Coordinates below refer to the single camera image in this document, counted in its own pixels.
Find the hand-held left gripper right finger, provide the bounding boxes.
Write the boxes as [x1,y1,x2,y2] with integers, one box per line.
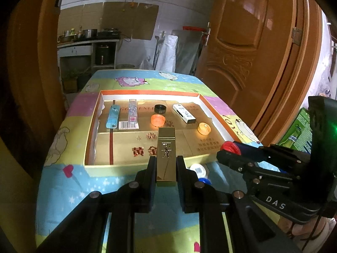
[176,155,301,253]

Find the black air fryer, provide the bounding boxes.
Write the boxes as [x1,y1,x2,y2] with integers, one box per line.
[95,44,111,65]

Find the wooden door frame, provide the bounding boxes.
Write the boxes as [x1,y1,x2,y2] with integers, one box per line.
[250,0,325,145]

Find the gold rectangular box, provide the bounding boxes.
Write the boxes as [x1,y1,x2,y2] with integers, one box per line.
[156,127,177,187]

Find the green printed carton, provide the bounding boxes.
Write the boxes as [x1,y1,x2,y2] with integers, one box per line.
[278,108,315,153]

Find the translucent plastic bag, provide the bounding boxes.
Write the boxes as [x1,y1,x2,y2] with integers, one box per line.
[138,55,153,70]

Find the person's right hand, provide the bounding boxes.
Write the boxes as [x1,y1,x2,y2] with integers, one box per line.
[280,215,333,243]

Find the green potted plants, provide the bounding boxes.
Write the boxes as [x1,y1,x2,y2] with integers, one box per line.
[63,69,90,93]

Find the clear patterned plastic box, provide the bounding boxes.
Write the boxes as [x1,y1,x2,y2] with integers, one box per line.
[118,99,139,130]

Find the clear plastic sheet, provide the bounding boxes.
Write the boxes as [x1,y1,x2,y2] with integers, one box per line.
[174,29,204,74]

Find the brown wooden door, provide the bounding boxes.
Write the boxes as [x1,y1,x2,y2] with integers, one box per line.
[195,0,298,135]

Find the black cooktop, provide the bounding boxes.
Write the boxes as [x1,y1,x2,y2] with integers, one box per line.
[97,31,122,38]

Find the white sack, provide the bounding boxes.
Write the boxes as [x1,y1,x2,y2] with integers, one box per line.
[158,34,179,72]

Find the red bottle cap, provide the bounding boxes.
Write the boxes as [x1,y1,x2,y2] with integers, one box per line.
[221,141,241,155]

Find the blue patterned box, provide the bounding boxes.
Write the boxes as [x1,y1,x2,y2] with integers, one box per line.
[105,105,120,129]

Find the orange bottle cap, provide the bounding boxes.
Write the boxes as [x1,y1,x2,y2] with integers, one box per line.
[151,114,166,127]
[197,122,212,135]

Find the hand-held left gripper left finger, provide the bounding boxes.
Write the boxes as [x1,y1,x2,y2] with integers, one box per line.
[35,156,158,253]

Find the white printed box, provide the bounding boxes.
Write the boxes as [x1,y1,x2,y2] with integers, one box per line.
[172,104,197,124]

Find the white bottle cap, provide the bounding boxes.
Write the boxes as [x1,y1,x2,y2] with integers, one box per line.
[189,163,208,180]

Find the white kitchen counter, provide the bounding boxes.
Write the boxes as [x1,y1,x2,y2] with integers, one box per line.
[57,38,120,75]

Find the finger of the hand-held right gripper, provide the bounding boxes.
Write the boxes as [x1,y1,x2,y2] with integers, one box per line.
[216,150,254,175]
[232,140,270,162]

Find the metal door hinge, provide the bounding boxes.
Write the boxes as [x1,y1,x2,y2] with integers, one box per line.
[292,27,303,45]

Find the colourful cartoon tablecloth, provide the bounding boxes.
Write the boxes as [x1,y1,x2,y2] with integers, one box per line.
[35,70,264,253]

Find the brown wooden panel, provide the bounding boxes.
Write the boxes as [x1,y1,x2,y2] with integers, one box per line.
[0,0,67,180]

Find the gold cardboard tray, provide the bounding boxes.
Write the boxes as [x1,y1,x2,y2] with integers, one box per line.
[84,90,241,167]

